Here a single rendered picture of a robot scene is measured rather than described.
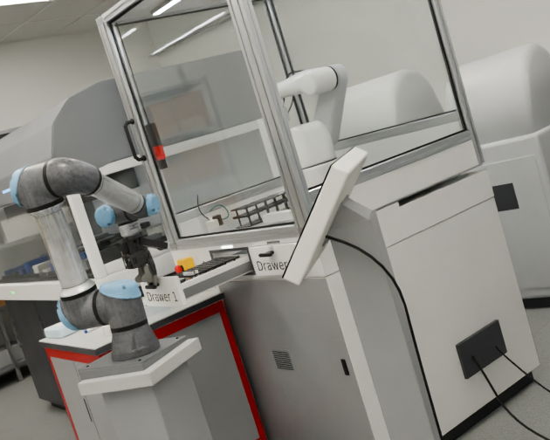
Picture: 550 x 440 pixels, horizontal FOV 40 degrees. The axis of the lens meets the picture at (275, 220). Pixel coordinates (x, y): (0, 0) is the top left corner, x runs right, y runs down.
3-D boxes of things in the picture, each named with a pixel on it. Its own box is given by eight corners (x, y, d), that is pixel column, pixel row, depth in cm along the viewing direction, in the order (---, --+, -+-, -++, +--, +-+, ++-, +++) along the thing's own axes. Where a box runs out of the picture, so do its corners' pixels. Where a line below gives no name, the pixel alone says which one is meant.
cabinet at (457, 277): (393, 495, 261) (326, 277, 253) (234, 447, 345) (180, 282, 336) (546, 378, 316) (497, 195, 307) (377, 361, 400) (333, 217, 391)
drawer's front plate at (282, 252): (303, 273, 260) (294, 244, 259) (256, 276, 283) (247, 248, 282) (307, 271, 261) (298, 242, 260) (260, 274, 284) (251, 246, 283)
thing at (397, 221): (325, 276, 254) (312, 235, 252) (180, 281, 337) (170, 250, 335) (494, 195, 308) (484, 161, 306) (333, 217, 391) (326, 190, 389)
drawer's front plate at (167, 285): (183, 306, 267) (174, 277, 266) (147, 305, 291) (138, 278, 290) (188, 305, 268) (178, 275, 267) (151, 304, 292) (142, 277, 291)
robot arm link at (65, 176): (77, 144, 219) (161, 190, 263) (45, 154, 222) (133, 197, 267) (79, 182, 216) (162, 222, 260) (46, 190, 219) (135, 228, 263)
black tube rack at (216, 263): (196, 292, 278) (191, 275, 277) (174, 292, 292) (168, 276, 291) (244, 271, 290) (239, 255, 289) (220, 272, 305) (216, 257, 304)
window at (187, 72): (298, 223, 259) (213, -54, 249) (179, 238, 329) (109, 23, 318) (299, 222, 260) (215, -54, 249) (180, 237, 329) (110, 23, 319)
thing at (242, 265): (184, 300, 270) (179, 285, 269) (152, 300, 291) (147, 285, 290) (270, 263, 293) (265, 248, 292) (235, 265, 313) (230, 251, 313)
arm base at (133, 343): (142, 358, 225) (134, 326, 225) (102, 363, 232) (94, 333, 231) (169, 342, 239) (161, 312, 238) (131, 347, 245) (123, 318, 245)
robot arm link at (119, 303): (136, 325, 227) (125, 281, 226) (98, 332, 231) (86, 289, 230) (154, 313, 238) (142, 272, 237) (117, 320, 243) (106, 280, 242)
